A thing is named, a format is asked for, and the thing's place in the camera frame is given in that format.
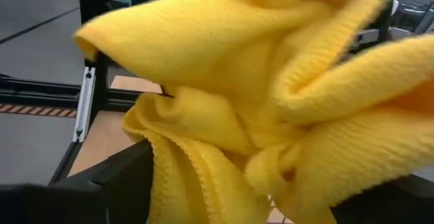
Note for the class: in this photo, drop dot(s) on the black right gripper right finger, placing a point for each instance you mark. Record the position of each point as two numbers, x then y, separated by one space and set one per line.
400 203

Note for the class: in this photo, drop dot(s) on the black table frame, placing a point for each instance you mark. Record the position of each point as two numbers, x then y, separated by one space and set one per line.
93 13

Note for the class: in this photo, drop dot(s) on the aluminium frame bracket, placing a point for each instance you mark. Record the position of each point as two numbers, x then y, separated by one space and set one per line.
84 105

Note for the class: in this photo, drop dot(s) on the yellow microfiber towel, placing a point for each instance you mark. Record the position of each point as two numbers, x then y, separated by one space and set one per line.
254 81

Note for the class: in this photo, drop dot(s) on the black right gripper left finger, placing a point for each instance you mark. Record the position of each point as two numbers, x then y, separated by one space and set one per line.
84 197

